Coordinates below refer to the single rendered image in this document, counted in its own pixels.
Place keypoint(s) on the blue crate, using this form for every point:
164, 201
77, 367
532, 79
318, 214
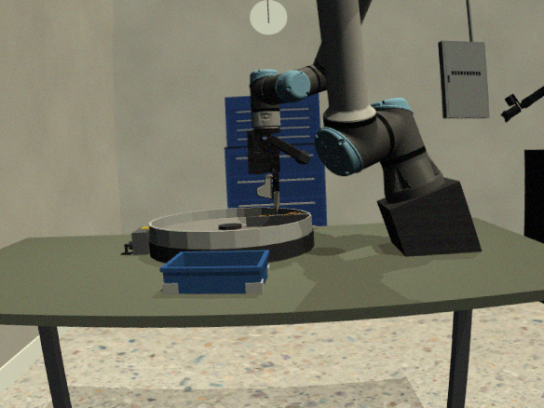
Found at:
216, 272

